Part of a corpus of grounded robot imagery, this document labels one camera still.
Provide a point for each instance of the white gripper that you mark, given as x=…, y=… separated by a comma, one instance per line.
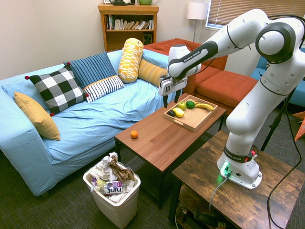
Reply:
x=172, y=85

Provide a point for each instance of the orange tangerine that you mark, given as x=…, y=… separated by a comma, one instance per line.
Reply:
x=134, y=134

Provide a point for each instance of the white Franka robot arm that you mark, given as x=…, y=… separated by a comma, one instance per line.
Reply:
x=250, y=100

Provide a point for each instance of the wooden tray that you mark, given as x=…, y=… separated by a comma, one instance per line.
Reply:
x=195, y=118

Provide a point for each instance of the yellow-green apple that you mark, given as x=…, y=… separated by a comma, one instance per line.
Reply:
x=182, y=106

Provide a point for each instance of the dark avocado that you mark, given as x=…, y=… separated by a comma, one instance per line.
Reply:
x=170, y=113

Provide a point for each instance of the yellow lemon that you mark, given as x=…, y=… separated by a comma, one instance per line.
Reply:
x=178, y=112

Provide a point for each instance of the green lime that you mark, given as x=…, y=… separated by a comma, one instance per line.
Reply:
x=190, y=104

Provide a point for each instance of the mustard striped pillow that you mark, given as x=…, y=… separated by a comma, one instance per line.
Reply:
x=151, y=72

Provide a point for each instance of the yellow banana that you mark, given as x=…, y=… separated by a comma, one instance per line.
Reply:
x=205, y=106

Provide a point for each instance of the reddish wooden coffee table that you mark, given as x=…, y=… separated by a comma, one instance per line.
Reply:
x=164, y=140

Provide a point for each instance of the orange sofa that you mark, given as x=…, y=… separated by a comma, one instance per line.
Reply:
x=207, y=74

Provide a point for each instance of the orange ottoman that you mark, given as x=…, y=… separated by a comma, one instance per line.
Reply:
x=226, y=87

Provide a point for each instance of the yellow patterned bolster pillow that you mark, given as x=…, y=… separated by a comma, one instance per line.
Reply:
x=129, y=60

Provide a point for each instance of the black speaker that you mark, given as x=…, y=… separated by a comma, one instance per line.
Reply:
x=147, y=38

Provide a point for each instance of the white navy striped pillow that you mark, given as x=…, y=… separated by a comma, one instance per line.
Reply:
x=103, y=88

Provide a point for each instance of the wooden bookshelf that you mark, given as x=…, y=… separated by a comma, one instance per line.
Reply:
x=128, y=39

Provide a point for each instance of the light blue sofa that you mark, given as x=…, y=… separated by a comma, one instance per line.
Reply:
x=95, y=121

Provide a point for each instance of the blue striped pillow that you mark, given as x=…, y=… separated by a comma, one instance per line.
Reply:
x=91, y=68

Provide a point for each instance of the row of leaning books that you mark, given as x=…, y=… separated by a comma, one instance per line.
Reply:
x=128, y=24

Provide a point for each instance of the crumpled brown paper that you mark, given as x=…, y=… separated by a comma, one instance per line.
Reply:
x=121, y=173

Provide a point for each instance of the white floor lamp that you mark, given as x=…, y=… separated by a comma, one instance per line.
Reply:
x=197, y=10

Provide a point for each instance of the crumpled white paper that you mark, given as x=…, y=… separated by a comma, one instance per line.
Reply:
x=102, y=168

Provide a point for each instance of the green bowl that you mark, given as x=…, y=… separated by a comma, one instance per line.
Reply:
x=145, y=2

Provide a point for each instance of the plastic hint water bottle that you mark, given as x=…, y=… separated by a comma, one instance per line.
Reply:
x=112, y=187

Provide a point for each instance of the black tripod stand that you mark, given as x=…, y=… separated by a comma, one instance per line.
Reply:
x=274, y=126

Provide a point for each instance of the black object on bookshelf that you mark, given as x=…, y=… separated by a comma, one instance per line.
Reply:
x=122, y=2

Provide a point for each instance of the black white checkered pillow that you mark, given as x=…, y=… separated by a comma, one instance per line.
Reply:
x=58, y=88

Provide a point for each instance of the wooden window blinds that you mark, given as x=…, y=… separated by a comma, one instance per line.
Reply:
x=250, y=7

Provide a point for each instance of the black device under table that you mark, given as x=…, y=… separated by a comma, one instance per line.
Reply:
x=205, y=217

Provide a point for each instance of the cream trash bin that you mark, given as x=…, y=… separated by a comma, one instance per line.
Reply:
x=116, y=210

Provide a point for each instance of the blue chair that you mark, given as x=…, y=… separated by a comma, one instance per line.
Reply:
x=297, y=95

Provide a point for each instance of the rustic brown wooden table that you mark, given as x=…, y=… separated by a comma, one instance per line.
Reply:
x=243, y=205

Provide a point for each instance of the orange fabric object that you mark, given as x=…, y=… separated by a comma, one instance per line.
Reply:
x=301, y=128

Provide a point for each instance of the plain mustard pillow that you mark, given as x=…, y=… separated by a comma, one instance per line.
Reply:
x=38, y=117

